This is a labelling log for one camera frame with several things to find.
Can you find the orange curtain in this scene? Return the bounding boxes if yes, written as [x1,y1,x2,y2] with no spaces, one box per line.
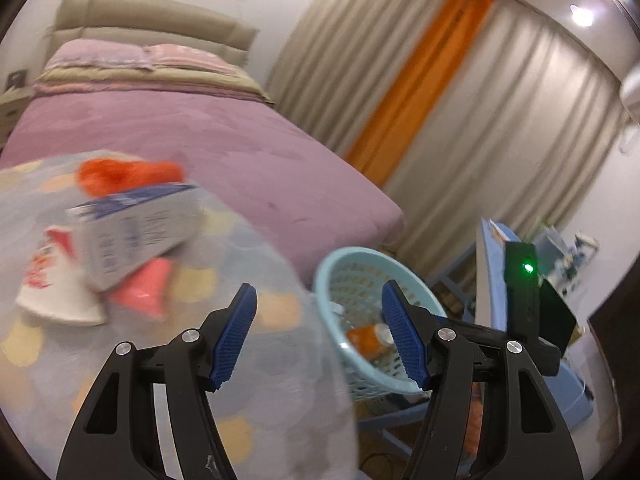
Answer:
[345,0,496,194]

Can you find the white carton with blue print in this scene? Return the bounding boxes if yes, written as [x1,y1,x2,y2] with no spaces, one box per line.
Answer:
[65,182,206,293]

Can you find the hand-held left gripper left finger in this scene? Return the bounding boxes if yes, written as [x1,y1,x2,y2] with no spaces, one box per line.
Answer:
[56,282,258,480]

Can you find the orange plush toy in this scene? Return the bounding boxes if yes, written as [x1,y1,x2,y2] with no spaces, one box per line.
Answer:
[77,158,187,199]

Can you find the beige nightstand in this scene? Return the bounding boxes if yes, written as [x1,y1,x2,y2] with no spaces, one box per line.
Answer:
[0,85,34,150]

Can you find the ceiling spotlight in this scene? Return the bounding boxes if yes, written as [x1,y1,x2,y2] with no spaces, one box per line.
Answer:
[570,4,596,29]

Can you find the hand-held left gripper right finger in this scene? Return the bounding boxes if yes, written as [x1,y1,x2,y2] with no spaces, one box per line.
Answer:
[381,280,585,480]

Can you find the folded beige quilt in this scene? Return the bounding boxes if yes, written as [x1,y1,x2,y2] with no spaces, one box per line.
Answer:
[32,66,277,107]

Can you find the cluttered desk items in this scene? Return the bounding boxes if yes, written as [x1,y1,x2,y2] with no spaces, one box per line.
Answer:
[532,225,601,292]

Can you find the white paper cup red print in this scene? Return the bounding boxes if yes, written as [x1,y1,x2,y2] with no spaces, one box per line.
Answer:
[15,225,108,328]

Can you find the beige curtain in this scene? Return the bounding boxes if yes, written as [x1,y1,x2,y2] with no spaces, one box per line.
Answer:
[382,0,629,272]
[267,0,459,162]

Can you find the orange and white bottle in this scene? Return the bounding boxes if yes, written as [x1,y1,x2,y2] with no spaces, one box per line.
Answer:
[346,324,397,359]

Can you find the purple pillow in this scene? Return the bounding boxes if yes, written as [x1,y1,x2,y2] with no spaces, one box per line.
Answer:
[42,38,153,72]

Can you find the bed with purple cover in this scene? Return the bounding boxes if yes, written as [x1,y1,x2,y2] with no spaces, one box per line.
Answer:
[0,35,407,291]

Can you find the light blue desk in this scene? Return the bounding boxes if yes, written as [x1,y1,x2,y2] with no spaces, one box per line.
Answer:
[472,217,596,433]

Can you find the beige padded headboard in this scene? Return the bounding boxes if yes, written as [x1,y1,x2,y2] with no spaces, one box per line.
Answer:
[50,0,261,68]

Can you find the pink pillow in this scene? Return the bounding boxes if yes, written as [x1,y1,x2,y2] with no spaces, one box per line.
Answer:
[142,44,242,75]

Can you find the light blue plastic basket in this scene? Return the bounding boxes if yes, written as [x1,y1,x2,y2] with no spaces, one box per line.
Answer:
[314,246,451,403]

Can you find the pink bottle with white cap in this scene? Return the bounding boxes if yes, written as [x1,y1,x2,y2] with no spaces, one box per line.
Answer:
[107,255,174,321]

